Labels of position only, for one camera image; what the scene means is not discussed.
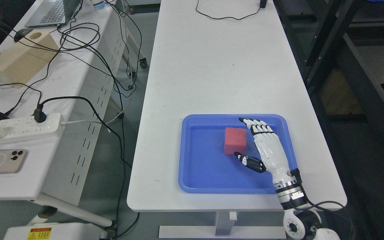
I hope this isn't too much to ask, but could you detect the black computer mouse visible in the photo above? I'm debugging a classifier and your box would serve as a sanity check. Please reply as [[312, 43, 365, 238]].
[[13, 28, 33, 43]]

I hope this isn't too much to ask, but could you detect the black metal shelf left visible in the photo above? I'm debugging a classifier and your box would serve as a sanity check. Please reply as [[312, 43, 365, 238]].
[[274, 0, 384, 240]]

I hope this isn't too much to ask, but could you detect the grey laptop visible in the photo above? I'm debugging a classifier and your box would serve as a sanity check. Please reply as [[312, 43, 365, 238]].
[[25, 0, 82, 28]]

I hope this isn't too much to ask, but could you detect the white side desk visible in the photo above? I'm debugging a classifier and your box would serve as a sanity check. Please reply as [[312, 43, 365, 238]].
[[0, 0, 139, 230]]

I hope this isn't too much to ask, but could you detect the pink foam block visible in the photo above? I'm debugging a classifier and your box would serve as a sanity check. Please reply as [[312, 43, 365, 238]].
[[224, 127, 247, 155]]

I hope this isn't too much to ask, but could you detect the white box with warning label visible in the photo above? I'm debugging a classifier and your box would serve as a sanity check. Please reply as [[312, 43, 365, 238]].
[[4, 222, 108, 240]]

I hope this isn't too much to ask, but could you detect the white power strip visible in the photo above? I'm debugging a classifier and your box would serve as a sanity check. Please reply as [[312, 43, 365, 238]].
[[0, 113, 64, 144]]

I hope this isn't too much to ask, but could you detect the wooden block with hole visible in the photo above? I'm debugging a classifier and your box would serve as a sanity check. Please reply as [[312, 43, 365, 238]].
[[0, 29, 59, 88]]

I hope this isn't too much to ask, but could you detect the black cable on table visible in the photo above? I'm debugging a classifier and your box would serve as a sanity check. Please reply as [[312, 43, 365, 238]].
[[195, 0, 268, 20]]

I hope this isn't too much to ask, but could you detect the white table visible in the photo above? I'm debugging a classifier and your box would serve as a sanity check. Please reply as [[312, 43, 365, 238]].
[[127, 0, 347, 225]]

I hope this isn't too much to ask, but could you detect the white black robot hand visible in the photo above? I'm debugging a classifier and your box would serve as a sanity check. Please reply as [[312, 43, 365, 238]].
[[234, 117, 297, 189]]

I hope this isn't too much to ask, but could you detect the beige smartphone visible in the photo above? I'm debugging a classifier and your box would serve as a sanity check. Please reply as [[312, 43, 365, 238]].
[[0, 149, 28, 174]]

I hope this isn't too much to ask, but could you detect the black power plug cable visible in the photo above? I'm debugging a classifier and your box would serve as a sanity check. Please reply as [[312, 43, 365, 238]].
[[32, 96, 133, 240]]

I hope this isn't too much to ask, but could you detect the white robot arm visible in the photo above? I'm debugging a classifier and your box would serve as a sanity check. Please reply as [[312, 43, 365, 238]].
[[273, 169, 340, 240]]

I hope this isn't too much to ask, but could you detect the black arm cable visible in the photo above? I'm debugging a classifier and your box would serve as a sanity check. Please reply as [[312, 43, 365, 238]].
[[307, 197, 356, 240]]

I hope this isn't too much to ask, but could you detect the blue plastic tray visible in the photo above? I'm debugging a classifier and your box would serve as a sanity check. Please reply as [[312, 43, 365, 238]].
[[178, 114, 297, 194]]

